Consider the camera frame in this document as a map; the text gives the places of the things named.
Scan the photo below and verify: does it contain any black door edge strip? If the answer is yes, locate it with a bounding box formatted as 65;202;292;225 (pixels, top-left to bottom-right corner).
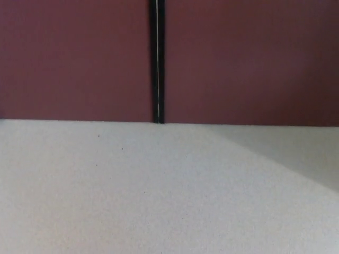
148;0;166;125

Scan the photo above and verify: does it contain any maroon door leaf with handle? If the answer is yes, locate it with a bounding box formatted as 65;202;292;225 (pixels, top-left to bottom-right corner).
163;0;339;128

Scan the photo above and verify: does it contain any maroon door leaf without handle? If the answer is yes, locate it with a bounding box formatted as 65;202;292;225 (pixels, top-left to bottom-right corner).
0;0;156;124

